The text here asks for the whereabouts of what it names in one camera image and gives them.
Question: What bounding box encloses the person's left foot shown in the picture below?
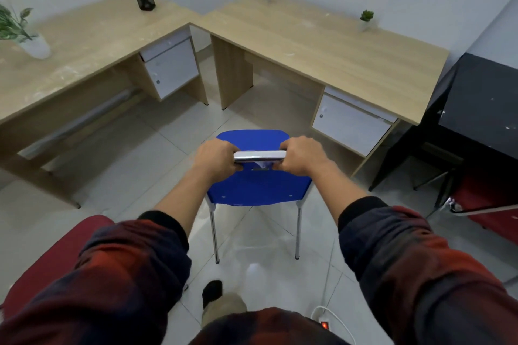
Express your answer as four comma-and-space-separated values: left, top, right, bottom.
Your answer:
201, 280, 224, 310

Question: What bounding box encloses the wooden table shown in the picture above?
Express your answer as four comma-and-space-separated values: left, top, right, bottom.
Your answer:
0, 0, 209, 209
190, 0, 451, 178

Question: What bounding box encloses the person's left hand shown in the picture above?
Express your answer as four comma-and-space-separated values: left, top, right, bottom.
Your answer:
192, 138, 243, 184

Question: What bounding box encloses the black table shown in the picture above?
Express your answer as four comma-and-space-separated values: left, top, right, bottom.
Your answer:
368, 52, 518, 192

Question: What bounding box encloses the person's left forearm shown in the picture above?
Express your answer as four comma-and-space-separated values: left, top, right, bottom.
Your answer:
0, 167, 215, 345

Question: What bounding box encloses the person's right hand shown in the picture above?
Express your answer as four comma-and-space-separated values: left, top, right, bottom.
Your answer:
278, 135, 337, 178

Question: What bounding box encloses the red chair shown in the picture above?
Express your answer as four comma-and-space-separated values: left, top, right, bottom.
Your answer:
0, 214, 116, 319
412, 142, 518, 245

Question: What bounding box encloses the blue chair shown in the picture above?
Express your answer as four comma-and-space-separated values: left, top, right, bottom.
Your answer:
204, 129, 315, 265

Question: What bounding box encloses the trailing green plant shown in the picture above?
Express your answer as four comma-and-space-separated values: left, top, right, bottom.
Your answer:
0, 0, 52, 60

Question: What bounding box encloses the person's plaid shirt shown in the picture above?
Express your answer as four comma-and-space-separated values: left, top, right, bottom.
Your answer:
188, 307, 351, 345

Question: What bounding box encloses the person's left leg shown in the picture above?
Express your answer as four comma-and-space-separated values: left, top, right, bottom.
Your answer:
201, 292, 248, 329

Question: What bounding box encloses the person's right forearm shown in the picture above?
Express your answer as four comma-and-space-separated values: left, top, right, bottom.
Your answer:
313, 162, 518, 345

